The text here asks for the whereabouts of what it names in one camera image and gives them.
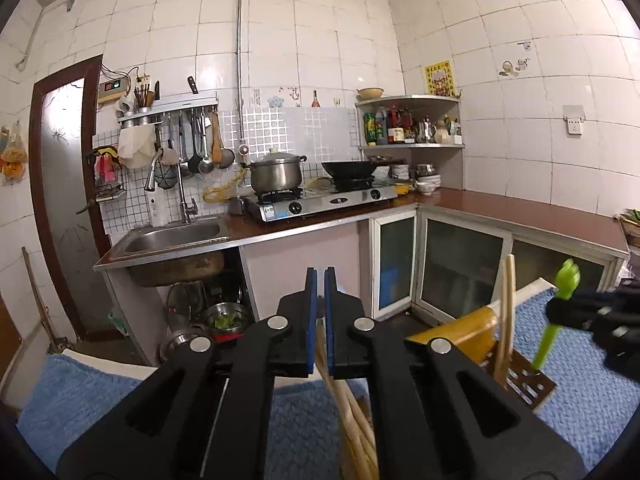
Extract wooden chopstick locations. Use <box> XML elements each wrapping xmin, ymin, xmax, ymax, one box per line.
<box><xmin>318</xmin><ymin>355</ymin><xmax>361</xmax><ymax>480</ymax></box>
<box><xmin>332</xmin><ymin>380</ymin><xmax>373</xmax><ymax>480</ymax></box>
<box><xmin>350</xmin><ymin>395</ymin><xmax>379</xmax><ymax>468</ymax></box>
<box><xmin>504</xmin><ymin>254</ymin><xmax>517</xmax><ymax>361</ymax></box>

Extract steel kettle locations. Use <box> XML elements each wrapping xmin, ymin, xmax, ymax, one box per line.
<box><xmin>415</xmin><ymin>116</ymin><xmax>437</xmax><ymax>144</ymax></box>

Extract hanging plastic bag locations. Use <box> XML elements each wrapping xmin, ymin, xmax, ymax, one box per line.
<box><xmin>0</xmin><ymin>121</ymin><xmax>28</xmax><ymax>187</ymax></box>

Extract teapot wall sticker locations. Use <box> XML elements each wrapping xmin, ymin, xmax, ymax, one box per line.
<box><xmin>500</xmin><ymin>57</ymin><xmax>531</xmax><ymax>78</ymax></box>

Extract steel ladle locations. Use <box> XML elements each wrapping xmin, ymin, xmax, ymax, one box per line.
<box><xmin>197</xmin><ymin>110</ymin><xmax>215</xmax><ymax>175</ymax></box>

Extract steel gas stove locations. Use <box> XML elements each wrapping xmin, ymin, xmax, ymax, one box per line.
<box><xmin>242</xmin><ymin>184</ymin><xmax>399</xmax><ymax>223</ymax></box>

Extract steel pot with lid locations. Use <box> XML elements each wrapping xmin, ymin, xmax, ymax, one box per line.
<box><xmin>241</xmin><ymin>147</ymin><xmax>307</xmax><ymax>195</ymax></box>

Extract silver mosaic backsplash sheet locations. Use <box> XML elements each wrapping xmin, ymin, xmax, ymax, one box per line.
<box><xmin>235</xmin><ymin>107</ymin><xmax>362</xmax><ymax>158</ymax></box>

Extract narrow glass cabinet door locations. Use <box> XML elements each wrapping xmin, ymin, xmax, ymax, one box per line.
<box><xmin>370</xmin><ymin>210</ymin><xmax>418</xmax><ymax>321</ymax></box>

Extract steel cup with utensils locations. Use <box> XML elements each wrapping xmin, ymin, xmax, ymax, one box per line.
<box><xmin>131</xmin><ymin>80</ymin><xmax>162</xmax><ymax>117</ymax></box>

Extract beige hanging cloth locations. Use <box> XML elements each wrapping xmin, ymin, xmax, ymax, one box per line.
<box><xmin>117</xmin><ymin>126</ymin><xmax>157</xmax><ymax>170</ymax></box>

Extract wooden stick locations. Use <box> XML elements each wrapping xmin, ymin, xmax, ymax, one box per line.
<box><xmin>21</xmin><ymin>246</ymin><xmax>63</xmax><ymax>356</ymax></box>

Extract box with green vegetables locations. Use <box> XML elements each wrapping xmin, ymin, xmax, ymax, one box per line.
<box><xmin>619</xmin><ymin>208</ymin><xmax>640</xmax><ymax>249</ymax></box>

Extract brown framed glass door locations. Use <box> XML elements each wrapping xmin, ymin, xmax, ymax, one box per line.
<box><xmin>29</xmin><ymin>54</ymin><xmax>113</xmax><ymax>343</ymax></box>

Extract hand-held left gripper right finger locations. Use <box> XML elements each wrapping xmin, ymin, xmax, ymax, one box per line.
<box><xmin>324</xmin><ymin>266</ymin><xmax>587</xmax><ymax>480</ymax></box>

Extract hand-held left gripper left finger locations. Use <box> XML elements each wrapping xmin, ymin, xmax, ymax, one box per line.
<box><xmin>56</xmin><ymin>267</ymin><xmax>318</xmax><ymax>480</ymax></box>

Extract green plastic fork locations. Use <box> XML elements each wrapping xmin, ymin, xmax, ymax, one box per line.
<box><xmin>531</xmin><ymin>258</ymin><xmax>582</xmax><ymax>371</ymax></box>

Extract wire wall basket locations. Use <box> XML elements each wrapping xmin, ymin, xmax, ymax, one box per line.
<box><xmin>76</xmin><ymin>182</ymin><xmax>127</xmax><ymax>216</ymax></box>

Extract steel faucet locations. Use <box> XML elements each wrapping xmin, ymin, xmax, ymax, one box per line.
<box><xmin>144</xmin><ymin>149</ymin><xmax>198</xmax><ymax>225</ymax></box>

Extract row of condiment bottles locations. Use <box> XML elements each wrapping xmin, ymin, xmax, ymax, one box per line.
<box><xmin>363</xmin><ymin>105</ymin><xmax>463</xmax><ymax>146</ymax></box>

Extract blue knitted mat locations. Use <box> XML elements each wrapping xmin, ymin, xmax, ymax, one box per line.
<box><xmin>15</xmin><ymin>287</ymin><xmax>640</xmax><ymax>480</ymax></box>

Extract steel wall utensil rack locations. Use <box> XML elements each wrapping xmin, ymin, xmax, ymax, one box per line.
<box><xmin>117</xmin><ymin>92</ymin><xmax>220</xmax><ymax>126</ymax></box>

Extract wooden slotted spatula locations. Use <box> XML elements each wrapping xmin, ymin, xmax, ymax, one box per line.
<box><xmin>404</xmin><ymin>306</ymin><xmax>557</xmax><ymax>413</ymax></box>

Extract black sieve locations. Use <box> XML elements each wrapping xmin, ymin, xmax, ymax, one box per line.
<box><xmin>154</xmin><ymin>149</ymin><xmax>180</xmax><ymax>187</ymax></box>

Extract red and yellow gloves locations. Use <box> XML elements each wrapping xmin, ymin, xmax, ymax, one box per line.
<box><xmin>86</xmin><ymin>145</ymin><xmax>122</xmax><ymax>185</ymax></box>

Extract steel basin with greens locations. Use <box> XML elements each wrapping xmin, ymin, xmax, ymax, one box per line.
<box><xmin>200</xmin><ymin>302</ymin><xmax>253</xmax><ymax>343</ymax></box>

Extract glass pot lid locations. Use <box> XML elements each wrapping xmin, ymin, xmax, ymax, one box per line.
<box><xmin>166</xmin><ymin>282</ymin><xmax>208</xmax><ymax>331</ymax></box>

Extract stainless steel sink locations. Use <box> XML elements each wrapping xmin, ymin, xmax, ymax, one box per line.
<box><xmin>94</xmin><ymin>214</ymin><xmax>232</xmax><ymax>288</ymax></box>

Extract controller with red display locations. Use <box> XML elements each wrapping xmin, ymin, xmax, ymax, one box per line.
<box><xmin>97</xmin><ymin>79</ymin><xmax>132</xmax><ymax>106</ymax></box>

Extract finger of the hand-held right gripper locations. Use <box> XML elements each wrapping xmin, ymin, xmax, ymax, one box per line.
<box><xmin>545</xmin><ymin>287</ymin><xmax>608</xmax><ymax>333</ymax></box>

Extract white wall socket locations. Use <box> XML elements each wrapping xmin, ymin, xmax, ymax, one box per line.
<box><xmin>562</xmin><ymin>104</ymin><xmax>586</xmax><ymax>137</ymax></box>

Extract yellow gas hose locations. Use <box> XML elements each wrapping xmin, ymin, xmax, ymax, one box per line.
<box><xmin>202</xmin><ymin>166</ymin><xmax>251</xmax><ymax>204</ymax></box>

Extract yellow wall poster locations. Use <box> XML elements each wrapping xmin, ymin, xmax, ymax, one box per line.
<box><xmin>424</xmin><ymin>60</ymin><xmax>457</xmax><ymax>97</ymax></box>

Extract white corner shelf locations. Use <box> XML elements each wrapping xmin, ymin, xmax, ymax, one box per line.
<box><xmin>355</xmin><ymin>94</ymin><xmax>466</xmax><ymax>191</ymax></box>

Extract metal wall pipe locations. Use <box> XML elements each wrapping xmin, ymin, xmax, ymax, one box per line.
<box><xmin>234</xmin><ymin>0</ymin><xmax>248</xmax><ymax>146</ymax></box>

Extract black wok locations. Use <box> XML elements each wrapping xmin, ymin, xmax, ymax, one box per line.
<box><xmin>320</xmin><ymin>157</ymin><xmax>393</xmax><ymax>181</ymax></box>

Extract wide glass cabinet door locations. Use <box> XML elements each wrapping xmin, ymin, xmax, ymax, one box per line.
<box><xmin>415</xmin><ymin>210</ymin><xmax>515</xmax><ymax>328</ymax></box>
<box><xmin>510</xmin><ymin>237</ymin><xmax>626</xmax><ymax>293</ymax></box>

